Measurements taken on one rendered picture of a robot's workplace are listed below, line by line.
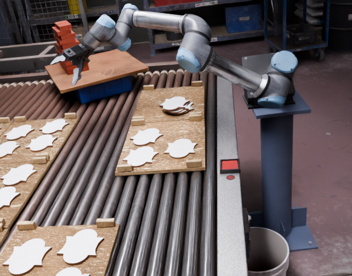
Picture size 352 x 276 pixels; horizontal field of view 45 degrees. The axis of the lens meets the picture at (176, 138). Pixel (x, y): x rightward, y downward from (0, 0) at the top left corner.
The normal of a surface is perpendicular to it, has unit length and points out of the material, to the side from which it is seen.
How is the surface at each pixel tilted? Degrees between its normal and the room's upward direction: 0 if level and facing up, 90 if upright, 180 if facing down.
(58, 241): 0
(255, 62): 46
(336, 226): 0
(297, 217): 90
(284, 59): 40
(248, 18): 90
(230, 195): 0
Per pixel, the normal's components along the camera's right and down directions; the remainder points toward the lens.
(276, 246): -0.80, 0.32
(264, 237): -0.46, 0.43
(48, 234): -0.11, -0.87
